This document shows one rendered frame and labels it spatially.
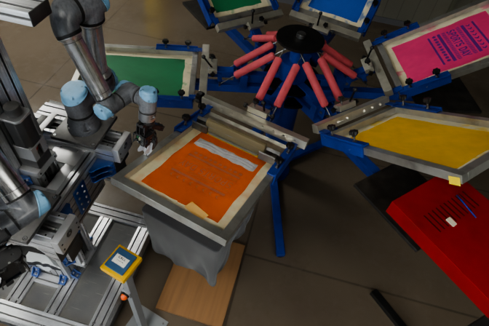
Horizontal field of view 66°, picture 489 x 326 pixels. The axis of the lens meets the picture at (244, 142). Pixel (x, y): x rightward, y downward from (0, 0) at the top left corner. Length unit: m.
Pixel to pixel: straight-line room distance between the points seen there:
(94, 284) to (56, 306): 0.23
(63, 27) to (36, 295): 1.72
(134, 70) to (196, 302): 1.62
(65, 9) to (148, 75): 1.24
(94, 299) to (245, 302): 0.96
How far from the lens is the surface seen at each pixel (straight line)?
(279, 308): 2.79
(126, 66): 2.80
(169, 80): 2.65
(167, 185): 1.77
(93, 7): 1.61
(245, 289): 2.80
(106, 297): 2.61
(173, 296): 2.76
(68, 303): 2.66
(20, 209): 1.30
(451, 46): 2.88
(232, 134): 2.01
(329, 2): 3.27
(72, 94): 1.79
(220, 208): 1.70
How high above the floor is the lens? 2.60
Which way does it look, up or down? 47 degrees down
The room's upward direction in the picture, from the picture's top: 7 degrees clockwise
